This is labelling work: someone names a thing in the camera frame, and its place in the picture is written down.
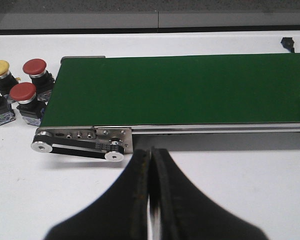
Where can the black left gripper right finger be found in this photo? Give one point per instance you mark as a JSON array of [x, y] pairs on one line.
[[188, 214]]

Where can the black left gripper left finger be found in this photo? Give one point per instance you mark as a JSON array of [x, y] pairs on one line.
[[119, 214]]

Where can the red mushroom push button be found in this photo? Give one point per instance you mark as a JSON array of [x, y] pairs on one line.
[[29, 106], [40, 77]]

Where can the black conveyor drive belt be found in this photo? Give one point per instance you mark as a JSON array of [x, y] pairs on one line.
[[45, 142]]

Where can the steel motor mounting plate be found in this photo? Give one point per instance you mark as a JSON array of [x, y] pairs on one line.
[[103, 134]]

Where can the green conveyor belt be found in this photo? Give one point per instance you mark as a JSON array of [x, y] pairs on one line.
[[176, 90]]

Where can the grey stone counter slab right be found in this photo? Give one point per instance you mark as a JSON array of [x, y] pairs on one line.
[[228, 13]]

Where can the grey stone counter slab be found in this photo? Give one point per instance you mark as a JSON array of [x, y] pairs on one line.
[[77, 14], [228, 13]]

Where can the grey stone counter slab left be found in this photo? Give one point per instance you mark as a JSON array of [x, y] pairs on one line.
[[77, 14]]

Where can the aluminium conveyor side rail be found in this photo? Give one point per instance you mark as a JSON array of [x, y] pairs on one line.
[[216, 128]]

